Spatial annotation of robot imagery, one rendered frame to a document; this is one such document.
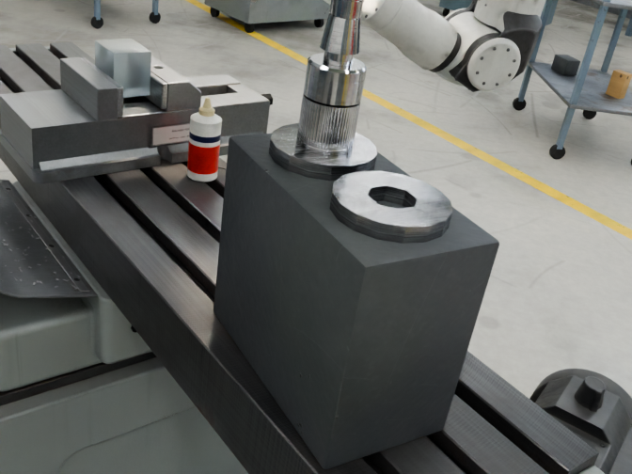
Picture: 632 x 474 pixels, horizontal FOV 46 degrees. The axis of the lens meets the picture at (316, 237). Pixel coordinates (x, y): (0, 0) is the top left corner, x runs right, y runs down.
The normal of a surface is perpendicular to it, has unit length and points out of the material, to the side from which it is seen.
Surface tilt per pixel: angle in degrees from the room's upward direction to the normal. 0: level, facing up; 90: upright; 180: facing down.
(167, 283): 0
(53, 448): 90
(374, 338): 90
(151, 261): 0
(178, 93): 90
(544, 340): 0
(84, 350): 90
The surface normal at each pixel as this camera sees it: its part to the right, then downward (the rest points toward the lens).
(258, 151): 0.14, -0.87
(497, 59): 0.24, 0.58
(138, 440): 0.59, 0.47
